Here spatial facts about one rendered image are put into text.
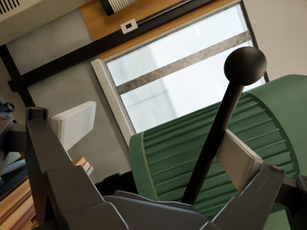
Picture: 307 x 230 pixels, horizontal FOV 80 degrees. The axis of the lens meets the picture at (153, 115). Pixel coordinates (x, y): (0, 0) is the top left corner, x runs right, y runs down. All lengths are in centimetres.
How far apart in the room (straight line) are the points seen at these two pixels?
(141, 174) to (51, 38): 183
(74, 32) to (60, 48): 20
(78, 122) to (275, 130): 24
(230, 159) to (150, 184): 14
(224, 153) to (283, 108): 15
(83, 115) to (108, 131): 165
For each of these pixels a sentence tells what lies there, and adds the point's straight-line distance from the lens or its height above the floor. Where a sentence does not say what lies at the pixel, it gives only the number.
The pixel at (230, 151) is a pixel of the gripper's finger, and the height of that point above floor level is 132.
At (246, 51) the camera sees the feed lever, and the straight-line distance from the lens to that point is 18.
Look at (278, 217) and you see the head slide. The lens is 38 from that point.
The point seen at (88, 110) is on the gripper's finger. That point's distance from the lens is 18.
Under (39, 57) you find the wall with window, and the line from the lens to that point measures 206.
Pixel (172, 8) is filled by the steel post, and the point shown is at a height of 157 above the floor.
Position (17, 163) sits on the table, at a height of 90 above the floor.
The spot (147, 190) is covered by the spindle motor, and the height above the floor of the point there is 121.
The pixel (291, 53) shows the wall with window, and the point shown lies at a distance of 201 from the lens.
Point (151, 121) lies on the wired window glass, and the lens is 179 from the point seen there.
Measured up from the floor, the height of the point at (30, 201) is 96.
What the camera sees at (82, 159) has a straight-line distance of 69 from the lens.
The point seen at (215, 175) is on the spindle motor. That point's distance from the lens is 28.
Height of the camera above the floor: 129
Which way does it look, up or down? 6 degrees down
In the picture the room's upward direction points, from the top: 68 degrees clockwise
